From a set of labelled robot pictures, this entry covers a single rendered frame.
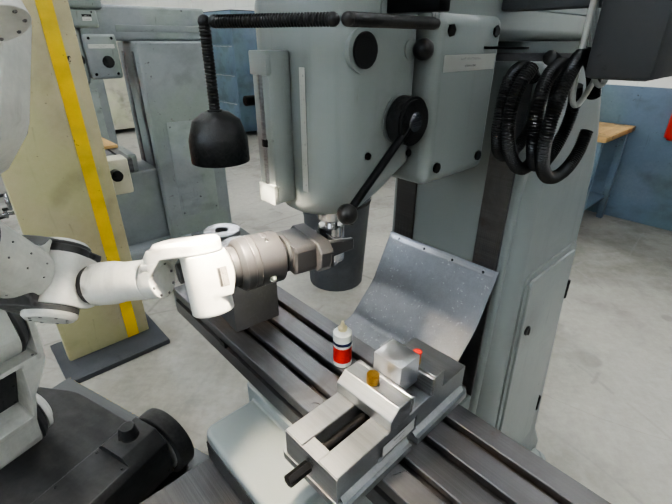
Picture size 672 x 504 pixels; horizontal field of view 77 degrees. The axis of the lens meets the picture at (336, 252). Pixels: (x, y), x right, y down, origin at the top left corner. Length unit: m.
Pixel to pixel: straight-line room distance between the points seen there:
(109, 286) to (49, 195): 1.61
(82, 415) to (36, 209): 1.13
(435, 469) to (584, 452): 1.49
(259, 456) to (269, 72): 0.71
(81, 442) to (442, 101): 1.26
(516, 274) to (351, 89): 0.62
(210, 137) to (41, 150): 1.81
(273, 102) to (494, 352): 0.82
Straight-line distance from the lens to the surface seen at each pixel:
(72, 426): 1.51
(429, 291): 1.09
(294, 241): 0.71
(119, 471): 1.31
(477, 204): 1.00
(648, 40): 0.68
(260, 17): 0.50
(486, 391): 1.24
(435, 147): 0.73
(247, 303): 1.03
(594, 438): 2.32
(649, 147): 4.81
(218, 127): 0.53
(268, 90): 0.61
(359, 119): 0.61
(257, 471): 0.92
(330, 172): 0.61
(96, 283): 0.77
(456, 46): 0.73
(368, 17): 0.48
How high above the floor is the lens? 1.56
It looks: 27 degrees down
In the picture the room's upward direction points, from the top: straight up
